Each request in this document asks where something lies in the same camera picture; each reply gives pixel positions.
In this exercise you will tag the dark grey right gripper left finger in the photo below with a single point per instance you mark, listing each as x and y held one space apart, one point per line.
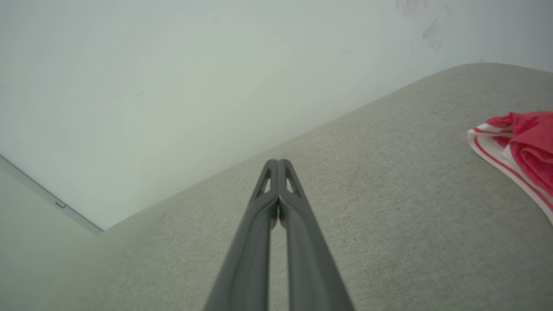
248 255

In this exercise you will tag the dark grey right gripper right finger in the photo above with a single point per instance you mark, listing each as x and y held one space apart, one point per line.
309 255

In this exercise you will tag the red Bulls basketball jersey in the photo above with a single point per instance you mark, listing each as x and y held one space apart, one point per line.
527 147

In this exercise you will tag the grey fabric sofa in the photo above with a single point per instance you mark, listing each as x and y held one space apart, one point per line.
389 194

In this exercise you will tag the grey wall skirting strip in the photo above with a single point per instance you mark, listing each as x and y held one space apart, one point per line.
47 194

